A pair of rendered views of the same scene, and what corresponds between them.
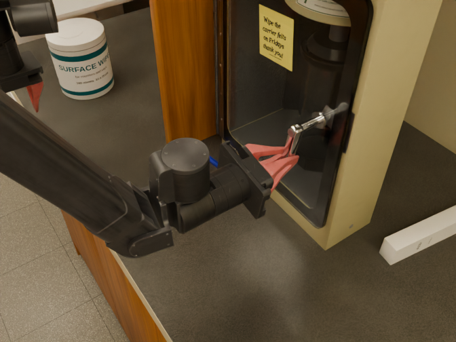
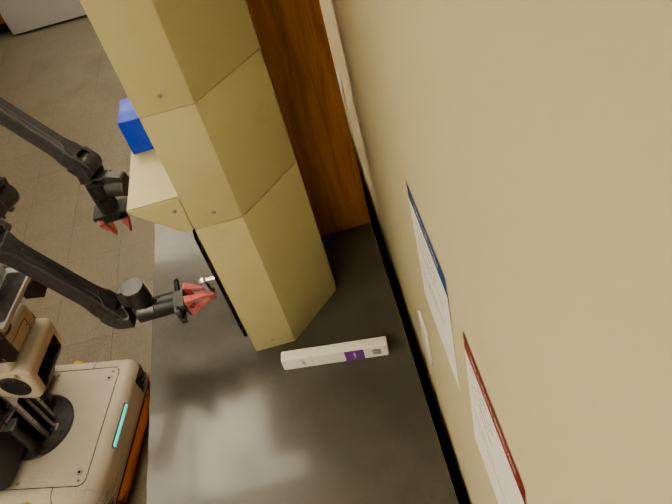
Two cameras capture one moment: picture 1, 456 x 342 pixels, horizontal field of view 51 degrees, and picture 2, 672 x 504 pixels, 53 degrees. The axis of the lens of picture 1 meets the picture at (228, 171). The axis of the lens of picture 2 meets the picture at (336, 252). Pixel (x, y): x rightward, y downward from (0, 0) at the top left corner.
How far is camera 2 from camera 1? 133 cm
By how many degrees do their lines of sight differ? 26
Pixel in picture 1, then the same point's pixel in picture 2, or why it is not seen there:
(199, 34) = not seen: hidden behind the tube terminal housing
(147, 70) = not seen: hidden behind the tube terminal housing
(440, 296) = (296, 395)
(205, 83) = not seen: hidden behind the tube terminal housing
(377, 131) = (248, 289)
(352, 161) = (237, 302)
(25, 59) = (121, 203)
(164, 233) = (125, 321)
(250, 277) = (206, 355)
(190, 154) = (133, 287)
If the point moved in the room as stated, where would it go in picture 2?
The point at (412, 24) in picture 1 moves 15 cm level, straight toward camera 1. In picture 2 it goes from (231, 243) to (177, 283)
